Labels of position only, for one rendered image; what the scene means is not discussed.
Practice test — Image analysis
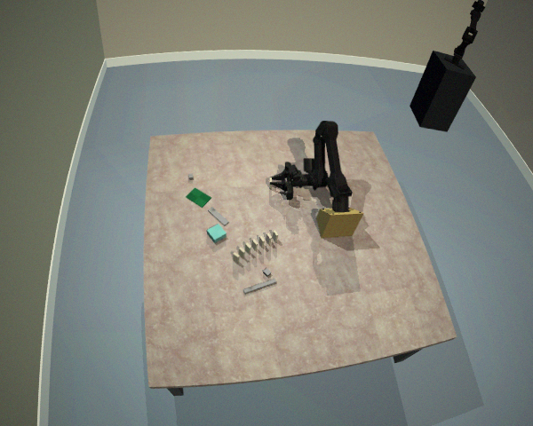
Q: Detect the light teal block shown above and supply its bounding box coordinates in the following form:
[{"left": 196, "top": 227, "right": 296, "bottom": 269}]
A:
[{"left": 207, "top": 224, "right": 226, "bottom": 243}]

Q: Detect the green flat tile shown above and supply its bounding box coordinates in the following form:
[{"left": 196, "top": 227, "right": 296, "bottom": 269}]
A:
[{"left": 186, "top": 188, "right": 211, "bottom": 207}]

